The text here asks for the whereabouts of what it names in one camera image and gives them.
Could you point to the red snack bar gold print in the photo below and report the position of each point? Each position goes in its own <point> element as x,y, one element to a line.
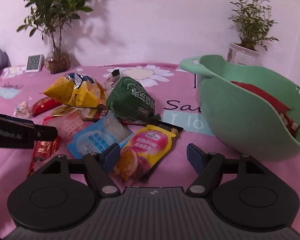
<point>43,152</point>

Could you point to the clear plastic packet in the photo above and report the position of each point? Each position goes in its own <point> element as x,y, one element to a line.
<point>112,78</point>

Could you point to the red gold-edged packet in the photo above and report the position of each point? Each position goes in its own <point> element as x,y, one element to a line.
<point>45,105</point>

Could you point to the yellow chip bag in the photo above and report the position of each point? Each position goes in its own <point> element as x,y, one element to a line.
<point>75,92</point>

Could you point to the large red white snack packet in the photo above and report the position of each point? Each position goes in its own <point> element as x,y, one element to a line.
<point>260,95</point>

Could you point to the gold foil packet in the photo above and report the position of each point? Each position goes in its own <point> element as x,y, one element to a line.
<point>63,111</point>

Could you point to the white digital clock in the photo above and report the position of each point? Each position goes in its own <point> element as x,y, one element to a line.
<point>35,63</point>

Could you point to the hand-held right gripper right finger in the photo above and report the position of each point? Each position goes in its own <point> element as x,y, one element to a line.
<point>195,156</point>

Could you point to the light blue white packet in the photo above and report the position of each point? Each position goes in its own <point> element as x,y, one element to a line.
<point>95,137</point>

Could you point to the pink floral tablecloth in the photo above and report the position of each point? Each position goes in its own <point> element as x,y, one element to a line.
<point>165,170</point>

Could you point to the dark green snack packet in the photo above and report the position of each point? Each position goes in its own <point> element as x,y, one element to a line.
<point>130,100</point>

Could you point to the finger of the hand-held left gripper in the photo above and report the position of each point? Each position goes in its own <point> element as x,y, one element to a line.
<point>47,132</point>

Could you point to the green plastic bowl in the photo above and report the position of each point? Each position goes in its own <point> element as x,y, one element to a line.
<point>230,120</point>

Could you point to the small white candy packet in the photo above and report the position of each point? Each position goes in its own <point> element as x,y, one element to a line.
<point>22,110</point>

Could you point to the small plant in white pot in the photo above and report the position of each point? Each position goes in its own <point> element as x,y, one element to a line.
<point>251,17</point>

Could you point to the black snack packet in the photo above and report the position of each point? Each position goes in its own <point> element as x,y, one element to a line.
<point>172,128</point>

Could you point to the leafy plant in glass vase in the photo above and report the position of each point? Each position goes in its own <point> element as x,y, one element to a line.
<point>55,12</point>

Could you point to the pink white snack packet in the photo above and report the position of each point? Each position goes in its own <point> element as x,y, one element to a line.
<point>70,126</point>

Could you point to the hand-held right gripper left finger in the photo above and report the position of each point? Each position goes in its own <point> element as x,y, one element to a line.
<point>111,156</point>

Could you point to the dark brown snack packet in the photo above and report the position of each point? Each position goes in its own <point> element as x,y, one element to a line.
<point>96,114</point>

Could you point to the yellow pink snack packet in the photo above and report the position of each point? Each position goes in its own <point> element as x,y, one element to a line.
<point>147,147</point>

